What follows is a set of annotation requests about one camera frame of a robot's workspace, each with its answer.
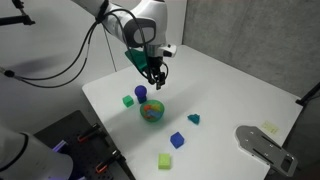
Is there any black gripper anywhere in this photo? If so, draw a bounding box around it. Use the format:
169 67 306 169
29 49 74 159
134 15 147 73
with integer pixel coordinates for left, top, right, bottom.
145 55 168 91

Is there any yellow toy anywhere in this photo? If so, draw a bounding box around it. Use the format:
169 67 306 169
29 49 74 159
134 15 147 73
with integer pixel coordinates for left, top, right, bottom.
151 103 163 113

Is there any green bowl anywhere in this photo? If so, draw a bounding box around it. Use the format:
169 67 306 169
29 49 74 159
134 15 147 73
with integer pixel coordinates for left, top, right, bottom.
139 99 166 123

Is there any teal toy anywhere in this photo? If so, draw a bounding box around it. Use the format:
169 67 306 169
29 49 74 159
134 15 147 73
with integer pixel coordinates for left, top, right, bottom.
187 113 201 126

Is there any purple cylinder block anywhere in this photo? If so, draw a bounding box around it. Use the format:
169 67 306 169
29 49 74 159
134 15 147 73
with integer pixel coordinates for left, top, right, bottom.
134 84 148 98

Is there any green cube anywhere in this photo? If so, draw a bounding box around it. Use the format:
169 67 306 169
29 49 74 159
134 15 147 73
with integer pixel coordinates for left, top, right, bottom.
122 94 135 108

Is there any blue cube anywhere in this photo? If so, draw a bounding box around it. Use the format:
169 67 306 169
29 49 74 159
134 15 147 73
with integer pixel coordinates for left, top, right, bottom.
169 131 186 150

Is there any lime green block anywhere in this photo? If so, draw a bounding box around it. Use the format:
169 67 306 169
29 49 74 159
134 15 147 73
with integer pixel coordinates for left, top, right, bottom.
157 152 172 170

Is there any yellow sticky note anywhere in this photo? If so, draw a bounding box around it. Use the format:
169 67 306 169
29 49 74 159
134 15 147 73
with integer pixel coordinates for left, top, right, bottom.
261 121 280 135

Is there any grey metal mounting plate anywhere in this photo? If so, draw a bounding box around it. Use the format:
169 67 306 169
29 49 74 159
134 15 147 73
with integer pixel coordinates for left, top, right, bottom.
235 124 298 178

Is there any black stand pole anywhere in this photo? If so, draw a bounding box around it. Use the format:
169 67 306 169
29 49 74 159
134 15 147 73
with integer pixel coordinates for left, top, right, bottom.
295 81 320 107

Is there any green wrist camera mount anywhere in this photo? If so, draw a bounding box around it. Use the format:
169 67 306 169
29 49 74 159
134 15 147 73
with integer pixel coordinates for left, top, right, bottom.
124 48 150 73

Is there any black clamp orange handle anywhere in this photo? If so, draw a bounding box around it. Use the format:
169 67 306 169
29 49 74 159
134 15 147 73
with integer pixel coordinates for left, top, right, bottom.
95 149 128 174
76 122 102 144

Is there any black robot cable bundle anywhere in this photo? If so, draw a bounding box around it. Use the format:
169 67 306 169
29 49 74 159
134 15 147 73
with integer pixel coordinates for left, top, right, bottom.
0 7 170 90

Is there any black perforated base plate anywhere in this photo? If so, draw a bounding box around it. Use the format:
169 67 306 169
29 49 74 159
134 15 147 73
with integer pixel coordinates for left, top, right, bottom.
33 109 136 180

